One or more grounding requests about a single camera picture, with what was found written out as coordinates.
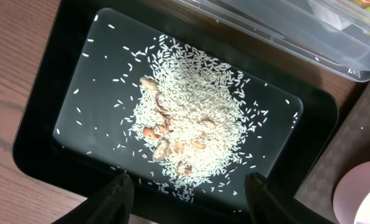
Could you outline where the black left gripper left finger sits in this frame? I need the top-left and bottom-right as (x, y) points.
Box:
(52, 172), (135, 224)

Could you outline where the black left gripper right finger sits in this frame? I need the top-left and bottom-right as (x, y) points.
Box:
(244, 172), (332, 224)

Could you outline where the pink bowl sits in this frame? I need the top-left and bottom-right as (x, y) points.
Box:
(333, 161), (370, 224)

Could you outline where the rice and peanut shell waste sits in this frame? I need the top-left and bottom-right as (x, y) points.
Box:
(55, 14), (300, 203)

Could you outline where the white tissue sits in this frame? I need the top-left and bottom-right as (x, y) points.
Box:
(308, 0), (351, 30)

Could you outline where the black waste tray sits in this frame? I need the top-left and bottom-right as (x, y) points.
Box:
(12, 1), (339, 223)

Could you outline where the clear plastic waste bin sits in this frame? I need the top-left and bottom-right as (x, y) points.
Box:
(182, 0), (370, 71)

